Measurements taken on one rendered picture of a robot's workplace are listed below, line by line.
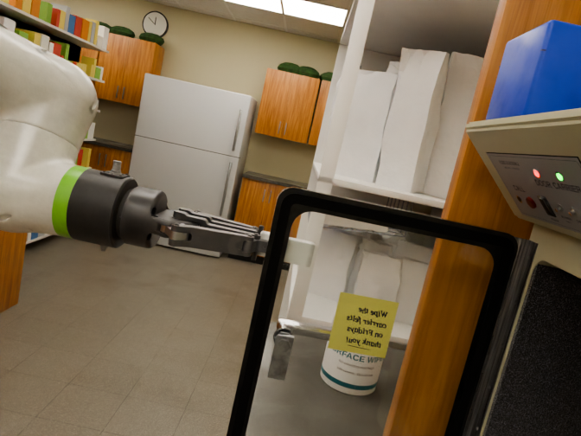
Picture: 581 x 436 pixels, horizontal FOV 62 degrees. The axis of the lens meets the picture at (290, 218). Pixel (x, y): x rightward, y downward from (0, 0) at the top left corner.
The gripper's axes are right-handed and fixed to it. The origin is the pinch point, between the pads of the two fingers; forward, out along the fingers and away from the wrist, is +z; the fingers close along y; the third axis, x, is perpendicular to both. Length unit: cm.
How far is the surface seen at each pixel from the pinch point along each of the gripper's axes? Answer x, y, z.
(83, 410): 131, 149, -76
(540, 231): -9.3, -1.7, 29.6
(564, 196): -13.8, -16.0, 23.4
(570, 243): -9.1, -8.3, 29.6
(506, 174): -14.9, -5.1, 22.2
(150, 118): -4, 457, -167
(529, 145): -17.6, -14.6, 19.7
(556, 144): -17.7, -19.5, 19.5
